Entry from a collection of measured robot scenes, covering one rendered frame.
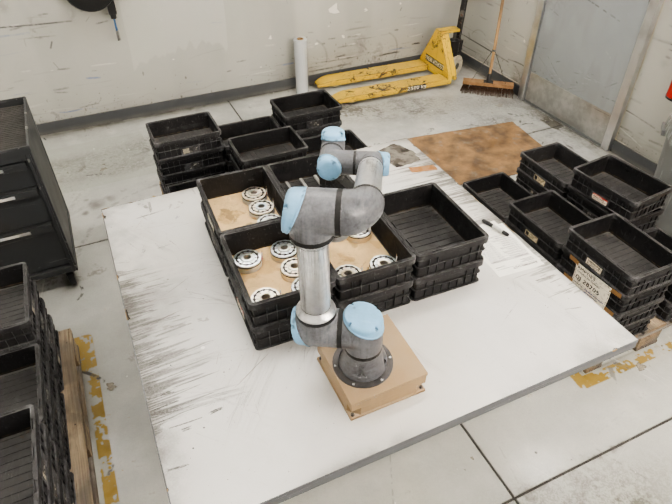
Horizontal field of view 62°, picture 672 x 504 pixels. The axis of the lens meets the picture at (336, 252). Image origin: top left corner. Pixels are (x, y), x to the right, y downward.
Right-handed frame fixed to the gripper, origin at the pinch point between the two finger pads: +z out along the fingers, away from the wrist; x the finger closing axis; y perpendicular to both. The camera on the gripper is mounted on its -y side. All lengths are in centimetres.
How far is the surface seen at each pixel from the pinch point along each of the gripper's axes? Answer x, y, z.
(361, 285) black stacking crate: 16.0, -14.3, 11.9
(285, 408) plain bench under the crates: 59, -5, 30
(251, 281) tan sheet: 23.7, 24.1, 16.3
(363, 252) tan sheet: -5.8, -7.6, 16.2
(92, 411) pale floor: 50, 100, 99
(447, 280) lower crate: -9.7, -39.6, 23.2
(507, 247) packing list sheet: -45, -58, 29
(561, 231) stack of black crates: -111, -82, 61
